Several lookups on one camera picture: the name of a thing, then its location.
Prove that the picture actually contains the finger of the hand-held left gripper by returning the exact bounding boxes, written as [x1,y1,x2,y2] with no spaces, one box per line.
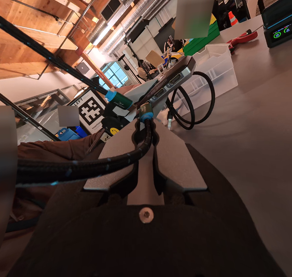
[125,109,140,123]
[124,79,159,104]

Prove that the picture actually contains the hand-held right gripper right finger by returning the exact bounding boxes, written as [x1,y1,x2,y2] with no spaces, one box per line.
[152,119,208,194]

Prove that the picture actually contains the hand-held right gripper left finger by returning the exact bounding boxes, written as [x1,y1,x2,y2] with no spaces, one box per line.
[83,118,140,192]

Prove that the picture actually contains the black hdmi switch box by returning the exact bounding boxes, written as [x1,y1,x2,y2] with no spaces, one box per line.
[136,55,197,110]

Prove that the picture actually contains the green plug braided hdmi cable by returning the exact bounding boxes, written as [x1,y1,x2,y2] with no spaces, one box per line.
[0,15,133,111]
[16,102,154,188]

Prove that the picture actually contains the black switch box cable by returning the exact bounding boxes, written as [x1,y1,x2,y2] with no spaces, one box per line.
[165,71,216,131]

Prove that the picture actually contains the person's left forearm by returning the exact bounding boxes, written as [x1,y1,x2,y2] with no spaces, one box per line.
[17,129,108,162]

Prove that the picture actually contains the paned window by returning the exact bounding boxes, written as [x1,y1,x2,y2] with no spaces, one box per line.
[100,61,129,88]

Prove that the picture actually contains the tan chair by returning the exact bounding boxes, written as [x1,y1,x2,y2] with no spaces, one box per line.
[145,50,165,66]

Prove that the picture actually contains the black light stand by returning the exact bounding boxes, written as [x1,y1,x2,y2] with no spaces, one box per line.
[117,30,152,79]

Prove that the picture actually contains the blue plastic bin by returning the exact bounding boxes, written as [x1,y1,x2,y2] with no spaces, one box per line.
[57,126,88,142]

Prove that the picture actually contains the black ceiling box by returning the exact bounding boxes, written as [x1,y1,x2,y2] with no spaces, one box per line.
[76,62,91,74]

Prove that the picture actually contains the clear plastic bin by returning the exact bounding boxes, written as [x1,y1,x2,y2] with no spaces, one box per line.
[180,43,239,100]

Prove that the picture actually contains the green plastic bin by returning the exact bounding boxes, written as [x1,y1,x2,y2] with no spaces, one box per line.
[182,19,221,57]

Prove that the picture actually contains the ceiling air vent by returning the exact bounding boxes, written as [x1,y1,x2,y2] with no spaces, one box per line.
[99,0,124,21]

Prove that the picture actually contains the person's brown clothing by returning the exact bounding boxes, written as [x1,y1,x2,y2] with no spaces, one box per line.
[5,184,56,244]

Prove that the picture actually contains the orange traffic cone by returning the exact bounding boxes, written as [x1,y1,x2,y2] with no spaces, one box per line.
[228,11,239,27]

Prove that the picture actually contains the black power station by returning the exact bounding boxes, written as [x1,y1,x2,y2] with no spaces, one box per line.
[261,0,292,48]

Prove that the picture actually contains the silver air duct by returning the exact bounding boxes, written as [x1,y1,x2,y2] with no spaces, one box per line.
[87,0,179,46]

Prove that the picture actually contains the thin black cable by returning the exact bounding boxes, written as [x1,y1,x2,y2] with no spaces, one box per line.
[0,93,61,142]

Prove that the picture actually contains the red handled pliers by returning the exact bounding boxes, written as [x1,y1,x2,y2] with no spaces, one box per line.
[226,29,259,54]

